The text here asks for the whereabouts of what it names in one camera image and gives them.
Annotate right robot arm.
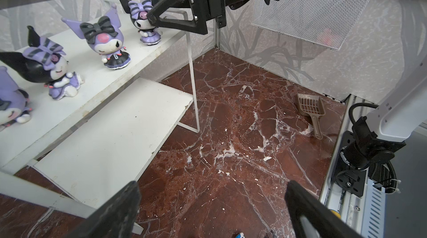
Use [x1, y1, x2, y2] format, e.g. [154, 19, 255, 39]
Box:
[195, 0, 427, 194]

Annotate white wire mesh basket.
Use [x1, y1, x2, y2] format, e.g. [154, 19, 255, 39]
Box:
[251, 0, 370, 51]

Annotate purple pale figurine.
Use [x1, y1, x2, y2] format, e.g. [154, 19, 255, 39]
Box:
[61, 4, 131, 70]

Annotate brown plastic toy rake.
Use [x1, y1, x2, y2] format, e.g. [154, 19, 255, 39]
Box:
[297, 93, 325, 140]

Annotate blue-capped small figurine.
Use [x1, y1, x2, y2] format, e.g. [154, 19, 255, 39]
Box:
[235, 232, 245, 238]

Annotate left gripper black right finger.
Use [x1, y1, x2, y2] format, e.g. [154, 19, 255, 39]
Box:
[285, 180, 361, 238]

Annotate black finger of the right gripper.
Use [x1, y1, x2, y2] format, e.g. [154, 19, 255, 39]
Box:
[147, 0, 209, 34]

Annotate black white red figurine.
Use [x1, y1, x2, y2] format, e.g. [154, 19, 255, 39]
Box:
[119, 0, 161, 46]

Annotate white two-tier metal shelf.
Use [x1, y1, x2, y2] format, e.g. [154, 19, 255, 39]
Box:
[1, 14, 196, 218]

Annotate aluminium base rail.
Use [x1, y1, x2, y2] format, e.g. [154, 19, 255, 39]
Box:
[319, 95, 386, 238]

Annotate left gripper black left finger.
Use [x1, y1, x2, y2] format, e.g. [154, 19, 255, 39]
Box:
[66, 181, 141, 238]

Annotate pink item in basket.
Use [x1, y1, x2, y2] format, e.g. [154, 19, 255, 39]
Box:
[316, 28, 335, 47]

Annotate black-headed purple figurine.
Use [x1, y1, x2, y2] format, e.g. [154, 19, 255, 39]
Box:
[1, 26, 85, 100]

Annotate black eared purple figurine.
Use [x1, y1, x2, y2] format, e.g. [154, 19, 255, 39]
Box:
[1, 66, 32, 131]

